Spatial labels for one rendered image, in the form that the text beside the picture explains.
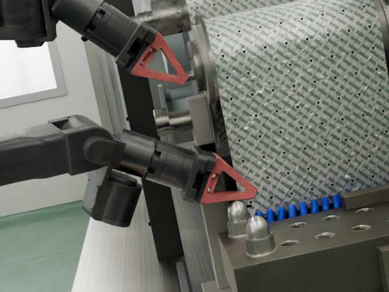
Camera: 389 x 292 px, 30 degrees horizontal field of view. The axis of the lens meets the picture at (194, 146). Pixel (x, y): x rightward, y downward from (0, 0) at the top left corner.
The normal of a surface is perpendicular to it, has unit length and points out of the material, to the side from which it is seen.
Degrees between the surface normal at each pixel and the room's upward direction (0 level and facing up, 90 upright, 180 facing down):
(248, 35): 60
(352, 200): 90
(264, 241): 90
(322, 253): 90
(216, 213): 90
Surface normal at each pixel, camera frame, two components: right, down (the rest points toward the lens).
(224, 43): -0.01, -0.29
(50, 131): -0.05, -0.94
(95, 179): -0.80, -0.21
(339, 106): 0.08, 0.13
